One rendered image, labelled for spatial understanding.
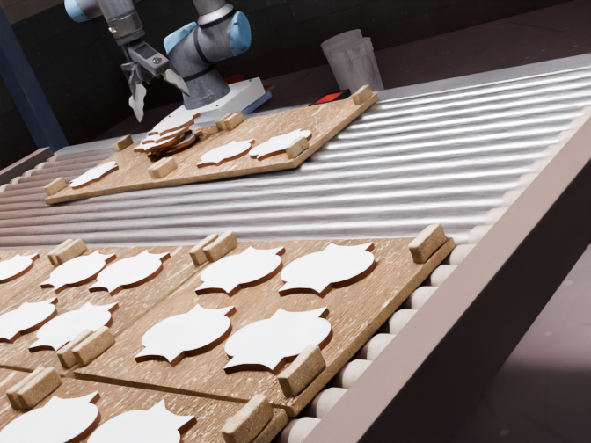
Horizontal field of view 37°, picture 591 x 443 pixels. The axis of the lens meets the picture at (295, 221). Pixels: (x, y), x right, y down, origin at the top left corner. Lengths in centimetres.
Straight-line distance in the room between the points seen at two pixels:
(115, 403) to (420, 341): 39
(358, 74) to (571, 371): 361
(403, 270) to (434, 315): 16
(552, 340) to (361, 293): 160
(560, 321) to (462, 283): 174
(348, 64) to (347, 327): 479
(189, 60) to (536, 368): 134
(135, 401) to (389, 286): 33
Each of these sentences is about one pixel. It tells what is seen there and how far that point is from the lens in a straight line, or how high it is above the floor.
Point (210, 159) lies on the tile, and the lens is 192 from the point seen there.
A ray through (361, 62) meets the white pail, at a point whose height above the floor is 26.
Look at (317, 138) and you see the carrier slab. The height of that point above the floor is 94.
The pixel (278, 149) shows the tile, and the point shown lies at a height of 95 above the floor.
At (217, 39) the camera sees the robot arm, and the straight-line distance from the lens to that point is 260.
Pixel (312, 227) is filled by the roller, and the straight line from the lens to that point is 139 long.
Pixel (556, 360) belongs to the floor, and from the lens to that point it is 254.
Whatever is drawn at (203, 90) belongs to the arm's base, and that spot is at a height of 96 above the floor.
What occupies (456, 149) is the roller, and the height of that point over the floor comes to 92.
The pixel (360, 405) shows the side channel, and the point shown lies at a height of 95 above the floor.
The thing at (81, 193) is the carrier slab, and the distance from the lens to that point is 219.
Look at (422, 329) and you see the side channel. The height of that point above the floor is 95.
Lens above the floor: 140
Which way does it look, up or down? 19 degrees down
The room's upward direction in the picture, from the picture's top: 22 degrees counter-clockwise
